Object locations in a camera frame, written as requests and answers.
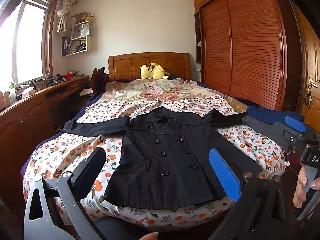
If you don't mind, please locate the person's right hand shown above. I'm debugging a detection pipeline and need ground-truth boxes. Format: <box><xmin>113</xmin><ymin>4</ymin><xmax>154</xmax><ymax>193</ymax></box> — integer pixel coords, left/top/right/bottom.
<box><xmin>293</xmin><ymin>165</ymin><xmax>320</xmax><ymax>208</ymax></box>

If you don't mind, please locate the black shirt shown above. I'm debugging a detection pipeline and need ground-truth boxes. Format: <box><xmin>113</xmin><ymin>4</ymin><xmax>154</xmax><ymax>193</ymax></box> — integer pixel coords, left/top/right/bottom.
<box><xmin>61</xmin><ymin>106</ymin><xmax>263</xmax><ymax>209</ymax></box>

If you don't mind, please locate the green capped bottle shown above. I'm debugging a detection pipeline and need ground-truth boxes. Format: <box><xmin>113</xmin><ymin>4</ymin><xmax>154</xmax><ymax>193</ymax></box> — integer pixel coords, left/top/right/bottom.
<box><xmin>9</xmin><ymin>82</ymin><xmax>17</xmax><ymax>104</ymax></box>

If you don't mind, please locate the wooden louvered wardrobe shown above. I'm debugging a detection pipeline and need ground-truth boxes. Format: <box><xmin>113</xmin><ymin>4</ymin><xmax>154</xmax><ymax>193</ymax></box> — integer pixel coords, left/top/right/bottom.
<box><xmin>192</xmin><ymin>0</ymin><xmax>303</xmax><ymax>112</ymax></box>

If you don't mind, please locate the grey garment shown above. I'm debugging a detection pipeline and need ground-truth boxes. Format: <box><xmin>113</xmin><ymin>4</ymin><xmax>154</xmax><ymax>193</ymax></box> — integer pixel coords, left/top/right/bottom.
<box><xmin>241</xmin><ymin>115</ymin><xmax>298</xmax><ymax>153</ymax></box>

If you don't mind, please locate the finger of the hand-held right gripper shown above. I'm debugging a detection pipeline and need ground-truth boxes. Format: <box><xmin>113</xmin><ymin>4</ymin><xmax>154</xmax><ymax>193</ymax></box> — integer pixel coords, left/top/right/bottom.
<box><xmin>273</xmin><ymin>116</ymin><xmax>319</xmax><ymax>143</ymax></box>
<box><xmin>282</xmin><ymin>129</ymin><xmax>308</xmax><ymax>153</ymax></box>

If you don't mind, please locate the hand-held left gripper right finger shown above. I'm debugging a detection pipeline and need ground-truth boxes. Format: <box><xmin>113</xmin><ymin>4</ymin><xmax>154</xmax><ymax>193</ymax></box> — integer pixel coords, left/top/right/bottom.
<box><xmin>207</xmin><ymin>148</ymin><xmax>293</xmax><ymax>240</ymax></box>

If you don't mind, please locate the wooden door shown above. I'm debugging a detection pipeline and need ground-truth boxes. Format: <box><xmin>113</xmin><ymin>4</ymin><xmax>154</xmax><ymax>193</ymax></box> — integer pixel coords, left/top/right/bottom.
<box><xmin>291</xmin><ymin>2</ymin><xmax>320</xmax><ymax>125</ymax></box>

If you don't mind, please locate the black tripod device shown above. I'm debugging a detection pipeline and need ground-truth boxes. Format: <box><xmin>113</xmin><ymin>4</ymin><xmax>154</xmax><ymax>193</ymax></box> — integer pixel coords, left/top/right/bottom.
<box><xmin>47</xmin><ymin>74</ymin><xmax>63</xmax><ymax>87</ymax></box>

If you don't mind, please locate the tied beige curtain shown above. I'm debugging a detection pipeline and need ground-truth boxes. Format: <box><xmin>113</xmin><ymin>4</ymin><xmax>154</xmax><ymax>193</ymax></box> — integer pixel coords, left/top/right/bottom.
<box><xmin>56</xmin><ymin>0</ymin><xmax>75</xmax><ymax>33</ymax></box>

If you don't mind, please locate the long wooden desk cabinet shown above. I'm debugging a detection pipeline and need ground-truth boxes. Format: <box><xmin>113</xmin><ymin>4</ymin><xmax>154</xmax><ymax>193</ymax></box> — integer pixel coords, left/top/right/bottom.
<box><xmin>0</xmin><ymin>75</ymin><xmax>90</xmax><ymax>205</ymax></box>

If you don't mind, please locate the golden patterned quilt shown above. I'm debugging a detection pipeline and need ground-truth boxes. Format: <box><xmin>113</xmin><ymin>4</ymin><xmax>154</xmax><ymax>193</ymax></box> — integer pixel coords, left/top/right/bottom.
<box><xmin>226</xmin><ymin>97</ymin><xmax>249</xmax><ymax>113</ymax></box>

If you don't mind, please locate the blue garment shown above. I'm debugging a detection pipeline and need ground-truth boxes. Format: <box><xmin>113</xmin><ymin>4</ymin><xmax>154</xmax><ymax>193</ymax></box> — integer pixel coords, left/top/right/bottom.
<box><xmin>246</xmin><ymin>106</ymin><xmax>304</xmax><ymax>125</ymax></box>

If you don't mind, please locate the row of shelf files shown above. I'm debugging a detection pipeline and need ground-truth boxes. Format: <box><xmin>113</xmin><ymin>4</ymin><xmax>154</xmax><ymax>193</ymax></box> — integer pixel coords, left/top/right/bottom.
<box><xmin>62</xmin><ymin>37</ymin><xmax>87</xmax><ymax>55</ymax></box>

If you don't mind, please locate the white paper bag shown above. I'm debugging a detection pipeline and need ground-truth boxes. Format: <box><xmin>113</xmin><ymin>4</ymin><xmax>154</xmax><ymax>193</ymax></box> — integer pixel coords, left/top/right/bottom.
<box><xmin>72</xmin><ymin>23</ymin><xmax>90</xmax><ymax>38</ymax></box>

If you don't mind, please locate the wood framed window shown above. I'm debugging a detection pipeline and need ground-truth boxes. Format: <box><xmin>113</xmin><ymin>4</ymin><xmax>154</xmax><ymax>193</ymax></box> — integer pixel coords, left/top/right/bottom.
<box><xmin>0</xmin><ymin>0</ymin><xmax>54</xmax><ymax>90</ymax></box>

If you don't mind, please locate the navy blue bed sheet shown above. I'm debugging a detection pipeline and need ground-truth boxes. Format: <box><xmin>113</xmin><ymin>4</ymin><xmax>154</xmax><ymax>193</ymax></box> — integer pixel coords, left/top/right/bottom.
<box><xmin>21</xmin><ymin>79</ymin><xmax>260</xmax><ymax>183</ymax></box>

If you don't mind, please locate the pink floral blanket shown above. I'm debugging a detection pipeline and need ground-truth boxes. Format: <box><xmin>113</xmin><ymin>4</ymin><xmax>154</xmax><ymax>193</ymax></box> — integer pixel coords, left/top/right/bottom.
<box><xmin>105</xmin><ymin>78</ymin><xmax>225</xmax><ymax>105</ymax></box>

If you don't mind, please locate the white wall shelf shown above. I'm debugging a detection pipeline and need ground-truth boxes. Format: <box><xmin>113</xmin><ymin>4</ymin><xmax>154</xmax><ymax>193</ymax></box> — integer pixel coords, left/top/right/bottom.
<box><xmin>61</xmin><ymin>11</ymin><xmax>93</xmax><ymax>57</ymax></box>

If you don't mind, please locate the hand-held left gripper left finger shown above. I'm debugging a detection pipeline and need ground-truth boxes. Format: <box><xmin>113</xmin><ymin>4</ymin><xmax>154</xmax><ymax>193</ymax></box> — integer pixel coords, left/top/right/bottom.
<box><xmin>23</xmin><ymin>147</ymin><xmax>107</xmax><ymax>240</ymax></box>

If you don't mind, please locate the wooden bed headboard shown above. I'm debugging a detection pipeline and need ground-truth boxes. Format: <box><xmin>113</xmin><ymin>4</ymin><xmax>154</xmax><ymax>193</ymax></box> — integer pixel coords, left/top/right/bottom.
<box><xmin>108</xmin><ymin>52</ymin><xmax>192</xmax><ymax>83</ymax></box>

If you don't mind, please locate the person's left hand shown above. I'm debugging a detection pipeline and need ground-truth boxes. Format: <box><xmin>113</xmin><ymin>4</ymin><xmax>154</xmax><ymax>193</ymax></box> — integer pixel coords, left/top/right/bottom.
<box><xmin>138</xmin><ymin>232</ymin><xmax>159</xmax><ymax>240</ymax></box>

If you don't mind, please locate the bed with floral sheet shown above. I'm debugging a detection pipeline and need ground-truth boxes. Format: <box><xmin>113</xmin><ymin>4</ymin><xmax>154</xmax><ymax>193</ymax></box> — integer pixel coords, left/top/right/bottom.
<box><xmin>23</xmin><ymin>97</ymin><xmax>287</xmax><ymax>228</ymax></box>

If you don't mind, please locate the wooden chair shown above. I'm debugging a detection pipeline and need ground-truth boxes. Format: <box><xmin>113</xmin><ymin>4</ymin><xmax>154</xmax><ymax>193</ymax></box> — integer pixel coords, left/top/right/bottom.
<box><xmin>91</xmin><ymin>67</ymin><xmax>108</xmax><ymax>93</ymax></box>

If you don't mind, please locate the yellow plush toy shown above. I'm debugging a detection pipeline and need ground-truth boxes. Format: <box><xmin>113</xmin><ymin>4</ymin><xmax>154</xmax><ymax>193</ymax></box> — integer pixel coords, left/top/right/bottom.
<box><xmin>140</xmin><ymin>63</ymin><xmax>171</xmax><ymax>80</ymax></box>

